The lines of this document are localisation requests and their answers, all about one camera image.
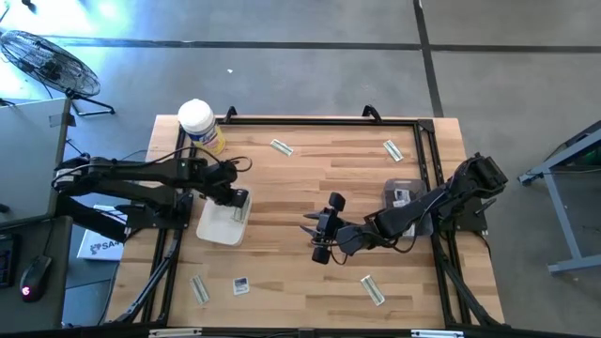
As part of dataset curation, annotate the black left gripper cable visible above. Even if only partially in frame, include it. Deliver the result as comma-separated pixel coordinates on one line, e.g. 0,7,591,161
223,155,254,174

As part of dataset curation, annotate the black computer mouse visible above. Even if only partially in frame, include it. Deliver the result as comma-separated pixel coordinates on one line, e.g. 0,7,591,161
19,254,54,303

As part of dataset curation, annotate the black diagonal beam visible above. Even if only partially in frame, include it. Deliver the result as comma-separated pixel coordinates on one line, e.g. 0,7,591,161
54,192,129,244

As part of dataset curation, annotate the silver bracket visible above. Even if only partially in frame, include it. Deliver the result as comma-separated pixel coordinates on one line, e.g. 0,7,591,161
148,328,203,338
410,330,465,338

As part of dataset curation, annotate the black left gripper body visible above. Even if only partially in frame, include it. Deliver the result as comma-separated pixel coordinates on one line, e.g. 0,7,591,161
210,180,251,210

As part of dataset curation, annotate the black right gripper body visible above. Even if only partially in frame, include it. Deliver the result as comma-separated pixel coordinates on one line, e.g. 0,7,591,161
310,191,362,265

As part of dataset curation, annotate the white plastic bin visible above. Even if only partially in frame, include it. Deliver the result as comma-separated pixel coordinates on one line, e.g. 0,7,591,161
195,186,254,247

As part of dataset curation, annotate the black floor fan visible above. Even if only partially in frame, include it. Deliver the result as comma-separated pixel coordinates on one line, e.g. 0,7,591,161
0,30,116,117

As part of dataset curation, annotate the dark grey desk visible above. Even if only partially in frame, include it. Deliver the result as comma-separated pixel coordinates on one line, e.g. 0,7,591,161
0,215,74,334

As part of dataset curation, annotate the black keyboard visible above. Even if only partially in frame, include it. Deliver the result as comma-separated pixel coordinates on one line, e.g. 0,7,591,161
0,232,18,288

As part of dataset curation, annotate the grey metal table frame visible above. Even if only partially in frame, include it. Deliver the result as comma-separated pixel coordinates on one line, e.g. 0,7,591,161
517,119,601,276

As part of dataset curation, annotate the Lysol wipes canister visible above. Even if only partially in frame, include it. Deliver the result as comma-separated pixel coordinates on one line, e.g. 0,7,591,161
177,98,226,157

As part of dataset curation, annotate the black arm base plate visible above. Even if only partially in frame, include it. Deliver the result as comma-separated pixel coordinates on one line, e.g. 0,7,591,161
434,194,498,235
115,192,194,231

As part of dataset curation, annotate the white printed cardboard box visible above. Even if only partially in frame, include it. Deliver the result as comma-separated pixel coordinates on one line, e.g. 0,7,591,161
76,204,131,262

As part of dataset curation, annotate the grey translucent plastic bin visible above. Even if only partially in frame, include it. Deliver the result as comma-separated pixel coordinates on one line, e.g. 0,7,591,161
382,177,434,238

